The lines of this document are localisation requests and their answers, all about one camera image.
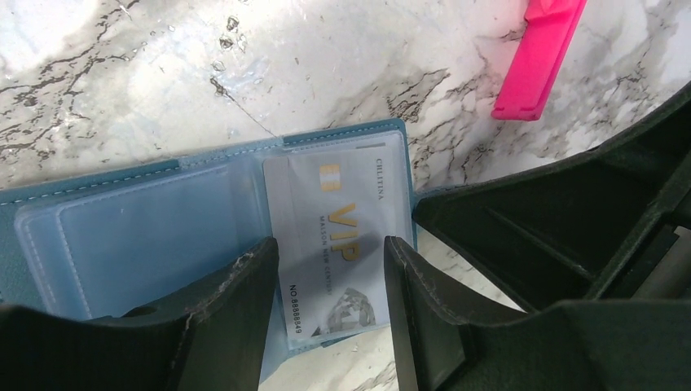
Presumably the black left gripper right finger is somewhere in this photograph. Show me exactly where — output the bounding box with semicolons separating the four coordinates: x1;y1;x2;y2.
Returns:
384;236;690;390

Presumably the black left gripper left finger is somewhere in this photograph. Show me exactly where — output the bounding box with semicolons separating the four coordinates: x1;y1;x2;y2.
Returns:
1;237;279;390

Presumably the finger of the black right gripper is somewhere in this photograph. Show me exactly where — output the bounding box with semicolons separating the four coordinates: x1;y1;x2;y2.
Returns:
413;86;690;311

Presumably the teal card holder wallet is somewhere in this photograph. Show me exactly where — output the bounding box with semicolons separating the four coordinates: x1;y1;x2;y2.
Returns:
1;119;416;384

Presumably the silver VIP credit card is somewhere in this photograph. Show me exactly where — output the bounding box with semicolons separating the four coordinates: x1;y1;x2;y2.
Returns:
263;143;411;349

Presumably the pink small object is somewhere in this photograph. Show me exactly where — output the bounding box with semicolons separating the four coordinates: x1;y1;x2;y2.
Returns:
491;0;587;121

